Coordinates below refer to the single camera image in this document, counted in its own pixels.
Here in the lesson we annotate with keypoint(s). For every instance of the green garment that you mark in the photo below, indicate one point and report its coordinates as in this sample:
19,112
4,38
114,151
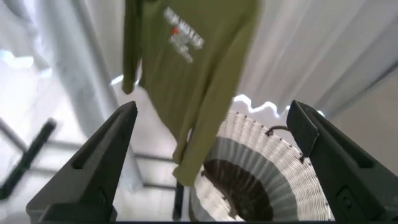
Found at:
192,87

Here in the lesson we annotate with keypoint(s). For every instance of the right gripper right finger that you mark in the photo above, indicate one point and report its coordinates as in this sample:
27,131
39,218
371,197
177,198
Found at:
348,174

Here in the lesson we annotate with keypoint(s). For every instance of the black clothes rack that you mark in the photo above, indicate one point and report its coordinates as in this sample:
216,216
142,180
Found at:
28,155

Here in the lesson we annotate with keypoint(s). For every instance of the white laundry basket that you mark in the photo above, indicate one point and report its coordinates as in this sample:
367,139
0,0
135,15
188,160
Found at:
280,161

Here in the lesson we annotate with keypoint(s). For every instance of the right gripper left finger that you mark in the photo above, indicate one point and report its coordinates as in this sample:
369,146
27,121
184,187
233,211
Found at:
87,180

